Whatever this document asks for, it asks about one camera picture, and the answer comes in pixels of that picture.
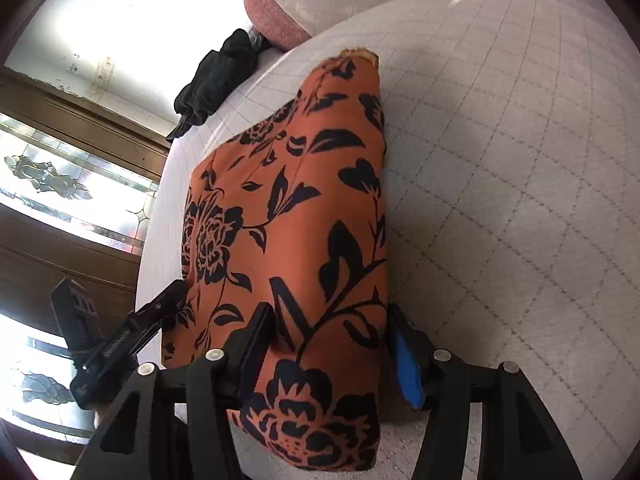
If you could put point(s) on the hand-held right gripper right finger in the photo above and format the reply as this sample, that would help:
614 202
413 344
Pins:
407 365

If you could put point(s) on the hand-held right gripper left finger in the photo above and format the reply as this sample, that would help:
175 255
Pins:
252 345

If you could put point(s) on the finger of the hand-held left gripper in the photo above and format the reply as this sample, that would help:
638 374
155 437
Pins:
160 305

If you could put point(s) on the orange floral garment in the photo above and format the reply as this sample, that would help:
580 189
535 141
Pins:
310 200

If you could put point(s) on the black clothes pile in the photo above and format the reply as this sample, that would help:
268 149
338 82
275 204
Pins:
215 80

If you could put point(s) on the wooden door with glass panes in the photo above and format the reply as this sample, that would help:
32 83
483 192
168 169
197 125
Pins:
60 240

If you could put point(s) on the quilted light bed cover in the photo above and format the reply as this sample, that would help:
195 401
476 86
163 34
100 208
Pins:
500 160

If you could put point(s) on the yellow cloth with brown trim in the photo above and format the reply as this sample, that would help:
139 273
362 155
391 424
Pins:
362 53

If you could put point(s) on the white pillow with pink edge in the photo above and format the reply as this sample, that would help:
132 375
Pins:
280 15

